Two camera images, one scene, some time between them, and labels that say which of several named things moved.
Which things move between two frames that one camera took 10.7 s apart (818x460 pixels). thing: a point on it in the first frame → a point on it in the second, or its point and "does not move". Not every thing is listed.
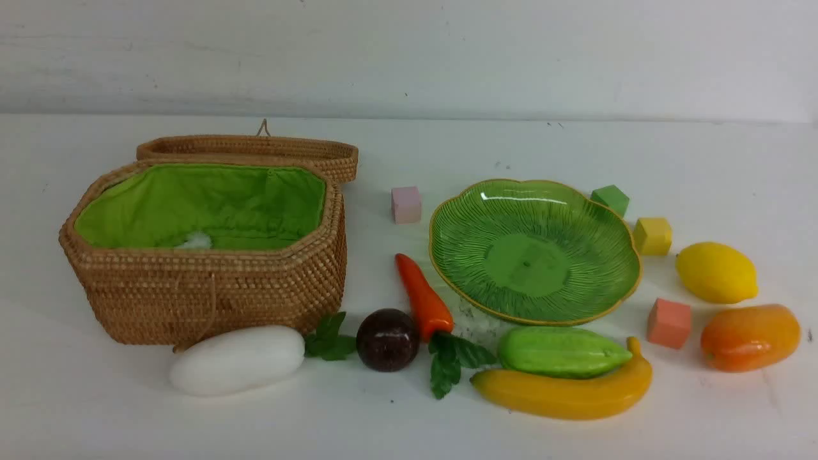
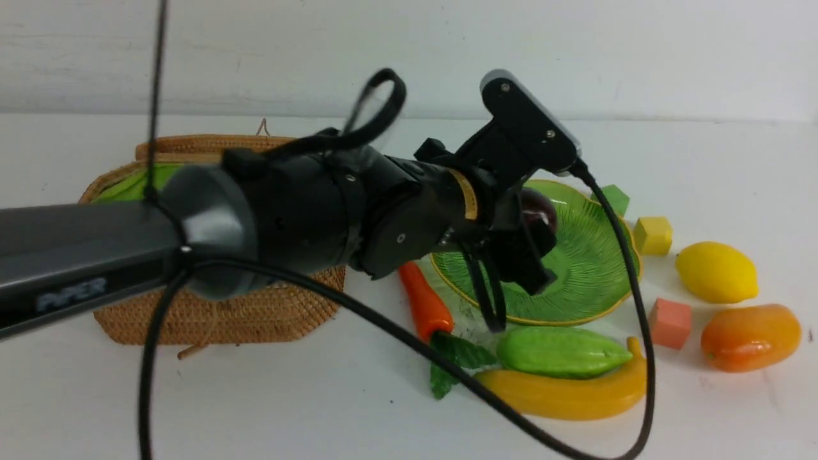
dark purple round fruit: x=387 y=340 → x=540 y=218
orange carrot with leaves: x=450 y=351 does not move
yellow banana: x=570 y=398 does not move
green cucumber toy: x=560 y=352 does not move
